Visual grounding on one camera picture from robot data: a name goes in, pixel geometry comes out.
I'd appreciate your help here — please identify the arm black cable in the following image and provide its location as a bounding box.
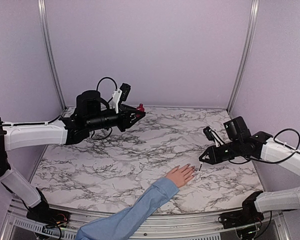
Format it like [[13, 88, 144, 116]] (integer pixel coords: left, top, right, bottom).
[[209, 128, 300, 165], [96, 76, 118, 92]]

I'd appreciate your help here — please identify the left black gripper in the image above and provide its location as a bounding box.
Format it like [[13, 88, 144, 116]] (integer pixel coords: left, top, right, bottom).
[[86, 104, 145, 132]]

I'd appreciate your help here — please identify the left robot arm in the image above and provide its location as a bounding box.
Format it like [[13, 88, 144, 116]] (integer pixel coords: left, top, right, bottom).
[[0, 84, 146, 223]]

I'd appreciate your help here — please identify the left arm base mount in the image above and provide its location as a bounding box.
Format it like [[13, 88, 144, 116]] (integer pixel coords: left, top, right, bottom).
[[26, 209, 70, 227]]

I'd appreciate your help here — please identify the aluminium frame post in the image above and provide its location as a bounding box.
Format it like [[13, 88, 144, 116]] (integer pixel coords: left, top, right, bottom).
[[37, 0, 67, 112], [226, 0, 260, 116]]

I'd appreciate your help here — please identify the mannequin hand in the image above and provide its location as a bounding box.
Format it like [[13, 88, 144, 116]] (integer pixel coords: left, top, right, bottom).
[[165, 164, 195, 188]]

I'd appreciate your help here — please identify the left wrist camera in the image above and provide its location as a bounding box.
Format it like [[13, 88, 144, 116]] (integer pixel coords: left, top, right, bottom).
[[108, 83, 131, 114]]

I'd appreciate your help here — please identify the right aluminium frame post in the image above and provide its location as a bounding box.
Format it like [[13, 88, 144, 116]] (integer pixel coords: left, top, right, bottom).
[[226, 0, 260, 116]]

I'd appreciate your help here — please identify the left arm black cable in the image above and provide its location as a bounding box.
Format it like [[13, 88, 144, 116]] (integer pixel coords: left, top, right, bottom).
[[96, 76, 118, 92]]

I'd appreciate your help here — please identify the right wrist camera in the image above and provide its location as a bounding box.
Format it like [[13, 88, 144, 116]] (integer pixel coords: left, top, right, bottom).
[[203, 126, 221, 147]]

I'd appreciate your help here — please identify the front aluminium rail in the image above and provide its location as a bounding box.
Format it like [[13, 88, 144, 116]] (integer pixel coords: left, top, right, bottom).
[[0, 198, 291, 240]]

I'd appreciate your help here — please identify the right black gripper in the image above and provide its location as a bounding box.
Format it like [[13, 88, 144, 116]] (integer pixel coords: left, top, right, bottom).
[[199, 139, 243, 165]]

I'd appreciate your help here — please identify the left aluminium frame post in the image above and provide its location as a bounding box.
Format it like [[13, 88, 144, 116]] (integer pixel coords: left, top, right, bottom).
[[37, 0, 67, 112]]

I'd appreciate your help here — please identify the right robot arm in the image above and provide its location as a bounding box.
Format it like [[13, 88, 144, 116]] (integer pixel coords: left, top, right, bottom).
[[198, 116, 300, 224]]

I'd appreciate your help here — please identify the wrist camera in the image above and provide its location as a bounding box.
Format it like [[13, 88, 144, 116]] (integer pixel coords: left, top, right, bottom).
[[108, 83, 131, 114], [203, 126, 221, 147]]

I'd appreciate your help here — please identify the red nail polish bottle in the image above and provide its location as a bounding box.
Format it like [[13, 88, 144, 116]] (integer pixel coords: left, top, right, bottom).
[[136, 103, 145, 112]]

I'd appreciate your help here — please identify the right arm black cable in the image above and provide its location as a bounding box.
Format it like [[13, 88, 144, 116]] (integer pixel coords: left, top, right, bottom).
[[209, 128, 300, 165]]

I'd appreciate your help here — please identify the blue sleeved forearm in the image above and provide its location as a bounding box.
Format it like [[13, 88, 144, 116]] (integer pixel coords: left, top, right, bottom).
[[75, 177, 179, 240]]

